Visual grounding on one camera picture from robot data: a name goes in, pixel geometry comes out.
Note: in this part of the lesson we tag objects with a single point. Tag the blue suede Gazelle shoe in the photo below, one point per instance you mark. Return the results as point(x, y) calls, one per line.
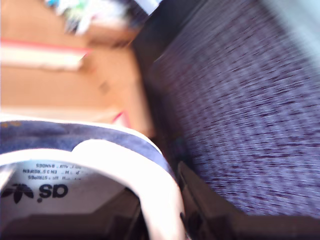
point(100, 135)

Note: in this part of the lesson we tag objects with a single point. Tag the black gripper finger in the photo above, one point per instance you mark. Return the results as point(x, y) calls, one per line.
point(202, 207)
point(122, 220)

